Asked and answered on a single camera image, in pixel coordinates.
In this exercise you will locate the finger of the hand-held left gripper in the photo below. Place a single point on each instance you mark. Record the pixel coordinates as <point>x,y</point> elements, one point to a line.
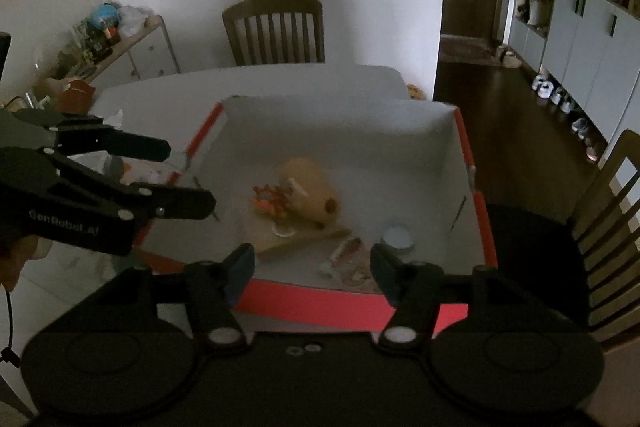
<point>140,148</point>
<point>185,204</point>

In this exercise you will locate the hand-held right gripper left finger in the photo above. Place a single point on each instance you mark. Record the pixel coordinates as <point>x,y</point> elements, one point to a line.
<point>242,267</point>

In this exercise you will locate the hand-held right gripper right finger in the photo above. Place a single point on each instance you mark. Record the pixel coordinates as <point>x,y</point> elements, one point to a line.
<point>382,267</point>

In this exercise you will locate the printed white wipes packet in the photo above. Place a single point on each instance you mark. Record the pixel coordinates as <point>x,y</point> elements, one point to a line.
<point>150,174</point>

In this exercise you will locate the white round jar lid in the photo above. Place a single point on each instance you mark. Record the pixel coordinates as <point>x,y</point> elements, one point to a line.
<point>397,239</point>

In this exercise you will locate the beige board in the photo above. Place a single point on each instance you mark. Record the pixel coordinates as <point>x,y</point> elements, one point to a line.
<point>305,239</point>

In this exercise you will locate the orange red snack packet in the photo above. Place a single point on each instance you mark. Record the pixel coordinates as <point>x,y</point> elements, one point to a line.
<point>270,201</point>

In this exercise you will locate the tan squeeze bottle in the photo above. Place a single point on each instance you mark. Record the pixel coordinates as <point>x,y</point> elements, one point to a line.
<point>310,187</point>

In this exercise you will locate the red cardboard box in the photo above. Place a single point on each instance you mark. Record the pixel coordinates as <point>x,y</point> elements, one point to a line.
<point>400,147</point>

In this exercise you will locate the person's left hand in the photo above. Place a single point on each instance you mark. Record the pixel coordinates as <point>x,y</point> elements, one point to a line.
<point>22,257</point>

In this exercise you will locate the white drawer cabinet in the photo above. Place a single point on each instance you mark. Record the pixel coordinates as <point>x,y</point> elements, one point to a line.
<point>145,52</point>

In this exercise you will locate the clear plastic bag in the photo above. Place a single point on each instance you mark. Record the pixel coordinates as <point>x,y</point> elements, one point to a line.
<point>132,19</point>

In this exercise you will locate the blue round toy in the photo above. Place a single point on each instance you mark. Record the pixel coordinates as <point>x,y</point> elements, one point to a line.
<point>102,17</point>

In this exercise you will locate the dark wooden slat-back chair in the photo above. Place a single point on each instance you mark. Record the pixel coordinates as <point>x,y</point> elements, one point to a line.
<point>610,217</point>
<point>272,14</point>

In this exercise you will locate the brown doormat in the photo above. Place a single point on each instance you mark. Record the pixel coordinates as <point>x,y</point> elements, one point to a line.
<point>467,49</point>

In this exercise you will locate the row of pale shoes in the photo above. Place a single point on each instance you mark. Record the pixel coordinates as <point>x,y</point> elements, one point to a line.
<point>565,107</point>

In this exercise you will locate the pair of pale slippers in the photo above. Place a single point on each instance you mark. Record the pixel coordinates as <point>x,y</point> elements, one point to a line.
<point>507,57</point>

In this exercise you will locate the white floor pot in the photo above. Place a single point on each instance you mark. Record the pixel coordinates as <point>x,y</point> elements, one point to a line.
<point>536,12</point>

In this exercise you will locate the tall white storage cabinet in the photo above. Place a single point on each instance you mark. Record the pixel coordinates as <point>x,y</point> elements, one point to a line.
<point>585,37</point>

